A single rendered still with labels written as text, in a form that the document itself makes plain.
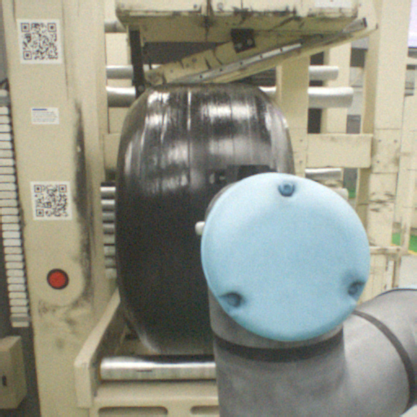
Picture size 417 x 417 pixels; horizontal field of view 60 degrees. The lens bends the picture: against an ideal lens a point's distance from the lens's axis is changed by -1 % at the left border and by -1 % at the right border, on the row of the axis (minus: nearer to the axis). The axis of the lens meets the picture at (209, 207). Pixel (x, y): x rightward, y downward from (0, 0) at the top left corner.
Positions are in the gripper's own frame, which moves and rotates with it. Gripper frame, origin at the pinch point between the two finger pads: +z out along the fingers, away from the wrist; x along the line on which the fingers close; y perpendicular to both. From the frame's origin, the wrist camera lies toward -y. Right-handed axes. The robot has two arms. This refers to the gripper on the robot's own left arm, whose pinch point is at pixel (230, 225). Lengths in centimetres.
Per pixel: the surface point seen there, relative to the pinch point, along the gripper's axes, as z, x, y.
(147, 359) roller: 17.5, 14.3, -27.7
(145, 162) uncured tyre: 3.5, 12.1, 8.9
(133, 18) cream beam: 43, 21, 48
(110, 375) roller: 16.3, 21.2, -30.2
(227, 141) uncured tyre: 4.7, 0.0, 12.1
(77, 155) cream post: 19.1, 27.3, 11.3
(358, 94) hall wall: 985, -442, 267
